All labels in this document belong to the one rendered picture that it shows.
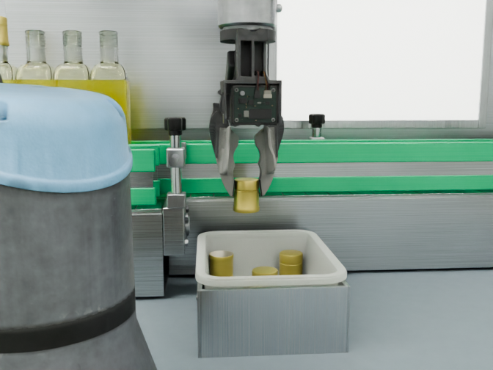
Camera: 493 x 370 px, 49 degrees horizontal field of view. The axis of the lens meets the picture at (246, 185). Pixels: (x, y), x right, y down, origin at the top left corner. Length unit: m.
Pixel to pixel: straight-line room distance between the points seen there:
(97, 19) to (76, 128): 0.74
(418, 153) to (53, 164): 0.71
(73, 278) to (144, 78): 0.74
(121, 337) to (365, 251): 0.62
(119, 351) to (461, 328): 0.50
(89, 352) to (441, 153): 0.72
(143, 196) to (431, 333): 0.42
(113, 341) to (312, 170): 0.59
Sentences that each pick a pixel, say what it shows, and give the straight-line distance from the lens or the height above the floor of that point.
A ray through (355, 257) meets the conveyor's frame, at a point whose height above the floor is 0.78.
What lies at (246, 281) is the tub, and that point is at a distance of 0.59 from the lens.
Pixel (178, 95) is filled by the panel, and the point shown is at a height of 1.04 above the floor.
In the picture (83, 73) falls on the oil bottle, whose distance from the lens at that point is 0.89.
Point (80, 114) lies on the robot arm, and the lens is 0.31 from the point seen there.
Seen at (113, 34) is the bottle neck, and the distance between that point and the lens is 0.90.
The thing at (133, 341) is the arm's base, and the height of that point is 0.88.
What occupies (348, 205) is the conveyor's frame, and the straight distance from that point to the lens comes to 0.88.
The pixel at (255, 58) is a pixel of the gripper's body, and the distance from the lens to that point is 0.68.
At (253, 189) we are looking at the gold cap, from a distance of 0.72.
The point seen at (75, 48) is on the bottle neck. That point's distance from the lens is 0.91.
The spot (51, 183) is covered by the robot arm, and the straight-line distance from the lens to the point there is 0.30.
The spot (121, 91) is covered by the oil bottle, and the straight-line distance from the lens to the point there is 0.88.
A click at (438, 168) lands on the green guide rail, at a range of 0.95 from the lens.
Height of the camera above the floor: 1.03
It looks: 9 degrees down
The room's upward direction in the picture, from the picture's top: straight up
